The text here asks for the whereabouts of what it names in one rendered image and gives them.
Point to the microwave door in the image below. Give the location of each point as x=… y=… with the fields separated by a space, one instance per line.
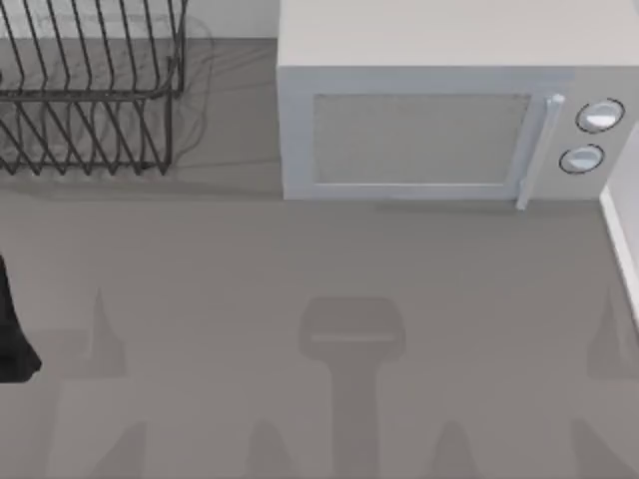
x=299 y=140

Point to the pale microwave oven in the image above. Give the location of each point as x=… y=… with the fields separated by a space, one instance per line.
x=449 y=45

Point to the small microwave knob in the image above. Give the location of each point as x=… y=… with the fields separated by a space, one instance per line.
x=581 y=158

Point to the large microwave knob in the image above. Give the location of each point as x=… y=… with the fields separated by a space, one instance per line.
x=599 y=115

